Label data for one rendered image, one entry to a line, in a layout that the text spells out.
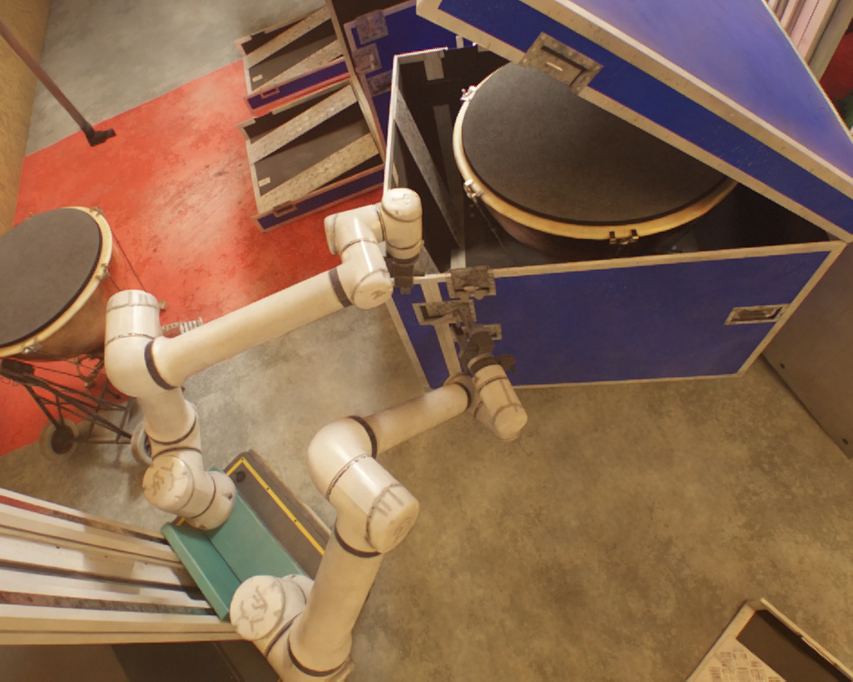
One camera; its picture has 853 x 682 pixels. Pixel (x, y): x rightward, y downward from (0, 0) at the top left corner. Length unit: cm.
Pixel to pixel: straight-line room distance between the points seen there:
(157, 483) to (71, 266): 96
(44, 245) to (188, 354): 143
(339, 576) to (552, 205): 103
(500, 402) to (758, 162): 77
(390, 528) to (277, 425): 150
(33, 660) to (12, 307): 126
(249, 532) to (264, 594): 40
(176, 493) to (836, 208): 183
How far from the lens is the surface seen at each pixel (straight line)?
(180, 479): 174
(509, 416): 136
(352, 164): 300
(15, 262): 258
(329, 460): 106
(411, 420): 127
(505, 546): 211
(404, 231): 118
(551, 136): 167
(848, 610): 233
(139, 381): 123
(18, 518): 137
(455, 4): 89
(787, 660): 223
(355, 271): 107
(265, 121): 366
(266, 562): 186
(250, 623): 155
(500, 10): 90
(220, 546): 194
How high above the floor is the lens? 210
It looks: 56 degrees down
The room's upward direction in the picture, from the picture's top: 22 degrees counter-clockwise
